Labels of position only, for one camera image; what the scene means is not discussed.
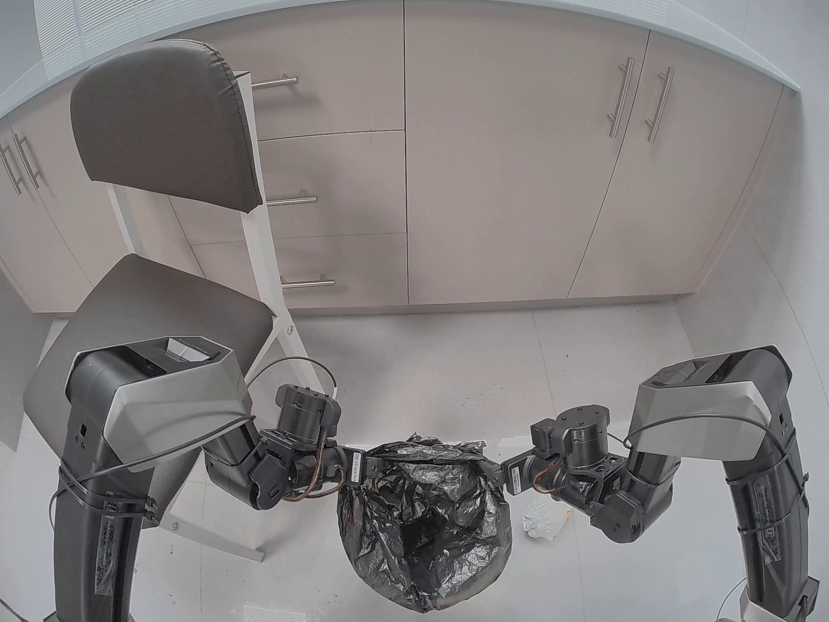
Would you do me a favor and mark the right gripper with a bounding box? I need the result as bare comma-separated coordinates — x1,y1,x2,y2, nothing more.
506,453,558,497

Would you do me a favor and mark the beige cabinet with metal handles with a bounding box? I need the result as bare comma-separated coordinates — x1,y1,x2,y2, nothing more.
0,0,804,316

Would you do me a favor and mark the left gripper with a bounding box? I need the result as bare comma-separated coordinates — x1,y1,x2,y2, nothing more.
326,447,370,492

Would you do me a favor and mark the grey padded white-framed chair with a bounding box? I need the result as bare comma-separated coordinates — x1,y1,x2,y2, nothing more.
22,39,335,566

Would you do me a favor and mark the clear wrapper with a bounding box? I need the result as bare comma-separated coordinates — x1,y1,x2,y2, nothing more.
521,499,572,541

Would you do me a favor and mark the black plastic bag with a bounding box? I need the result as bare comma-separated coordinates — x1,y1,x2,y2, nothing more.
337,433,514,614

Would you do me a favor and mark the black cable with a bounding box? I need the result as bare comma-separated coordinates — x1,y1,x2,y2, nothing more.
246,355,340,413

